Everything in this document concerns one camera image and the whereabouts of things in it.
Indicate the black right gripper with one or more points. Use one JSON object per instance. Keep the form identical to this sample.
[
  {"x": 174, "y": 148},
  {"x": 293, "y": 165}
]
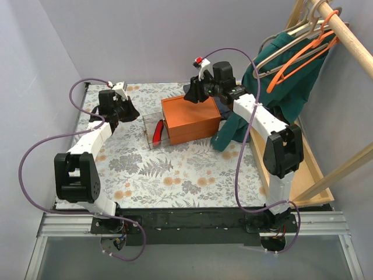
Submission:
[{"x": 196, "y": 89}]

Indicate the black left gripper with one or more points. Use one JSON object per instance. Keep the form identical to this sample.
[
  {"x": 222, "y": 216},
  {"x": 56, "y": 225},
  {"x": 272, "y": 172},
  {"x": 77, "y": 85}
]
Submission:
[{"x": 128, "y": 109}]

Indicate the orange wooden drawer box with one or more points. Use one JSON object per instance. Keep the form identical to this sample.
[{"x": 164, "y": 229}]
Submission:
[{"x": 187, "y": 121}]

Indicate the red utility knife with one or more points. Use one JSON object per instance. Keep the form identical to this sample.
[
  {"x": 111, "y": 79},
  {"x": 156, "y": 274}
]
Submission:
[{"x": 157, "y": 136}]

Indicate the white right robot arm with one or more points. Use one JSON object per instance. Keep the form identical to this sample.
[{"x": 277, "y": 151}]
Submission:
[{"x": 283, "y": 148}]

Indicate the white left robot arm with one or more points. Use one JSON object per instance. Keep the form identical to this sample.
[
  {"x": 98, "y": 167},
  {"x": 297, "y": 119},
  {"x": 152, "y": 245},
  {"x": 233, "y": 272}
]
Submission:
[{"x": 76, "y": 176}]

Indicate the dark blue cloth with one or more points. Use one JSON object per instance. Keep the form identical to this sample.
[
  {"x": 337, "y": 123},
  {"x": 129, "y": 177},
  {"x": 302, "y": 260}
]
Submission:
[{"x": 224, "y": 111}]

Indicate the floral patterned table mat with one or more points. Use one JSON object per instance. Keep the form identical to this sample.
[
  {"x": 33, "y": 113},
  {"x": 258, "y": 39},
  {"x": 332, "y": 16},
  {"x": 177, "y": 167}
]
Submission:
[{"x": 190, "y": 174}]

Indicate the dark green garment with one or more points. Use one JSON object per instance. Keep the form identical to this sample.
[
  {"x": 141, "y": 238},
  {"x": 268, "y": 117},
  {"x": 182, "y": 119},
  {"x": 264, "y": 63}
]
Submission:
[{"x": 286, "y": 99}]

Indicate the grey clothes hanger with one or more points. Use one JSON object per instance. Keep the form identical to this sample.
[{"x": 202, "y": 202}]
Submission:
[{"x": 302, "y": 20}]

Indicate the orange clothes hanger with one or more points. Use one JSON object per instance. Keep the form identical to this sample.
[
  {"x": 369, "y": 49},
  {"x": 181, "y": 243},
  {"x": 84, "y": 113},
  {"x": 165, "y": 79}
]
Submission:
[{"x": 324, "y": 42}]

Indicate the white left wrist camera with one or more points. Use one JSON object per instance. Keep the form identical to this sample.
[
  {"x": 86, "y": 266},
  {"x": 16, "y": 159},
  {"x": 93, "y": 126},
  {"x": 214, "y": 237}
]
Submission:
[{"x": 120, "y": 90}]

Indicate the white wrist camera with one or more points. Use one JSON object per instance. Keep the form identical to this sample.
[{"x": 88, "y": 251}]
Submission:
[
  {"x": 120, "y": 90},
  {"x": 201, "y": 64}
]

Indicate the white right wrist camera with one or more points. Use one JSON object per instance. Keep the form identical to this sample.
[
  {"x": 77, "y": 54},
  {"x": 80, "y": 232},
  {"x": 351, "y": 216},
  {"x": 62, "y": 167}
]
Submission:
[{"x": 201, "y": 64}]

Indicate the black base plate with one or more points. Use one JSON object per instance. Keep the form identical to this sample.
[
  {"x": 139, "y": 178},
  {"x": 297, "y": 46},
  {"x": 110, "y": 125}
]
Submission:
[{"x": 194, "y": 226}]

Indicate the aluminium rail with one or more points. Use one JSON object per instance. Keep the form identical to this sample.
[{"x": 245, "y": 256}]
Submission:
[{"x": 312, "y": 224}]

